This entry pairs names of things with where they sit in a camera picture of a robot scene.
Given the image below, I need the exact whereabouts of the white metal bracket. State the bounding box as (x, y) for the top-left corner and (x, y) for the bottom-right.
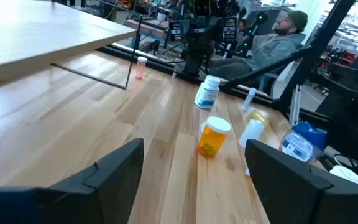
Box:
(288, 84), (303, 126)

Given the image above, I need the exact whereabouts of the slim white vial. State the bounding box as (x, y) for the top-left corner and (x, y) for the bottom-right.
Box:
(241, 87), (257, 111)

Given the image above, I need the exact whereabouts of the large orange bottle white cap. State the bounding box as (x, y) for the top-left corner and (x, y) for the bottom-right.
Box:
(197, 116), (232, 159)

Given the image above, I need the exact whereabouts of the small plain white bottle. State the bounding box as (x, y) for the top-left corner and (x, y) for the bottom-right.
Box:
(239, 119), (265, 148)

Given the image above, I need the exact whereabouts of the blue lidded jar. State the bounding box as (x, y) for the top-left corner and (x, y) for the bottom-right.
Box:
(278, 121), (328, 163)

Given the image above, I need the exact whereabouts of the wooden shelf black frame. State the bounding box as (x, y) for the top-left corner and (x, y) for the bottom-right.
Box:
(0, 0), (144, 90)

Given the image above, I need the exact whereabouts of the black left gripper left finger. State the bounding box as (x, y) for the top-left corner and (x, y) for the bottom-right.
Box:
(0, 138), (145, 224)

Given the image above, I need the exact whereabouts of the person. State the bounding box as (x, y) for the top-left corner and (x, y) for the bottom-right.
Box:
(206, 10), (309, 82)

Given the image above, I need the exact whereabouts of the chair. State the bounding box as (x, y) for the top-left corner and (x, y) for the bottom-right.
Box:
(257, 60), (296, 96)

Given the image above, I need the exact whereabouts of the white bottle blue label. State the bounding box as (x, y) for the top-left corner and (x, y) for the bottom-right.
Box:
(194, 75), (221, 109)

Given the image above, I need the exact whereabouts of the black aluminium station frame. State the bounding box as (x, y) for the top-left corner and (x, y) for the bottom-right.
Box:
(95, 0), (358, 131)

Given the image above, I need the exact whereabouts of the white bottle grey label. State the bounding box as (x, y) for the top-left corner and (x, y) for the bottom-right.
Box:
(328, 164), (358, 187)

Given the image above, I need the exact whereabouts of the yellow pill vial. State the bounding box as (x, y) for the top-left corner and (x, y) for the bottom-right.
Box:
(247, 107), (270, 127)

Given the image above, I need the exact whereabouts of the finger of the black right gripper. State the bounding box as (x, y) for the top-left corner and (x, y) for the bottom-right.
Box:
(168, 19), (183, 43)
(223, 15), (239, 41)

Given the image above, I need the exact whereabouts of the background workbench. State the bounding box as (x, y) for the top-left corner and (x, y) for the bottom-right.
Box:
(124, 17), (172, 40)

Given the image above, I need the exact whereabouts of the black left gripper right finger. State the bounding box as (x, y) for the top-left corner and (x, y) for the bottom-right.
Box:
(244, 138), (358, 224)

